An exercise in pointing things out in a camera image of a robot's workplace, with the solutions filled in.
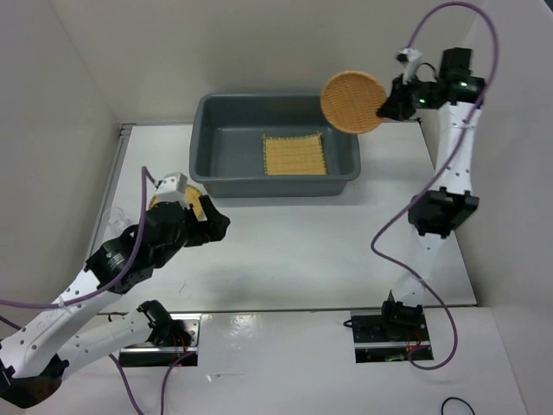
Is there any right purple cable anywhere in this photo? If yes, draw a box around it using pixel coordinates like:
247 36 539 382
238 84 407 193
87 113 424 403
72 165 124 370
370 2 501 371

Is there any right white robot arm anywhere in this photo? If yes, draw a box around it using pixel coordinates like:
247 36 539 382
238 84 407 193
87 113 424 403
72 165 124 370
378 48 487 340

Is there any clear glass cup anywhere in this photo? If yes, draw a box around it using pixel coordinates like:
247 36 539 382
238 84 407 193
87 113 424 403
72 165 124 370
102 207 132 239

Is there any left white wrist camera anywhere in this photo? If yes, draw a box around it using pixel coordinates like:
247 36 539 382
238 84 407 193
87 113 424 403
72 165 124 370
155 172 188 207

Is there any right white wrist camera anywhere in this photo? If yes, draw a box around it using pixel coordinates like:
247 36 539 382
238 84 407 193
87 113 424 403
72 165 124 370
396 48 423 85

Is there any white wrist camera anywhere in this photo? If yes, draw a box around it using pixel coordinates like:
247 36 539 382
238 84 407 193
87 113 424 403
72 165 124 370
396 48 423 85
155 172 188 207

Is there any round yellow bamboo plate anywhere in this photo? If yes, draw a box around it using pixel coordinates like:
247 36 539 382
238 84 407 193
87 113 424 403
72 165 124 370
146 184 204 222

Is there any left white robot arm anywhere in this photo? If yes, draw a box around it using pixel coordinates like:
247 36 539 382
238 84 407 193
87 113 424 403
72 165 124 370
1 195 231 409

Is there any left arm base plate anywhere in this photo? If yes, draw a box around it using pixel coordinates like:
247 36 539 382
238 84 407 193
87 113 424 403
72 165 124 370
118 313 201 368

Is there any round orange woven plate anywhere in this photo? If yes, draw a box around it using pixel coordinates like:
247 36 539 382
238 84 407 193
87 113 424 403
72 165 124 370
321 71 388 134

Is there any square bamboo mat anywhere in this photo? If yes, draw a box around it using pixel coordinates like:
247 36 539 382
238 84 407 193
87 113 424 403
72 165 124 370
263 132 327 176

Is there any black cable loop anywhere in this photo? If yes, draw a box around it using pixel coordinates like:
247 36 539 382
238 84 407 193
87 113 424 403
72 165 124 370
440 396 477 415

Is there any grey plastic bin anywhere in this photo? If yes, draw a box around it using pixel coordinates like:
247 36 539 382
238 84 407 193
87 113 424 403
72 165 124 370
189 92 361 198

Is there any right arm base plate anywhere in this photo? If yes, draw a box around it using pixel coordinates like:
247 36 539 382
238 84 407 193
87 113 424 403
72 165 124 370
342 310 434 364

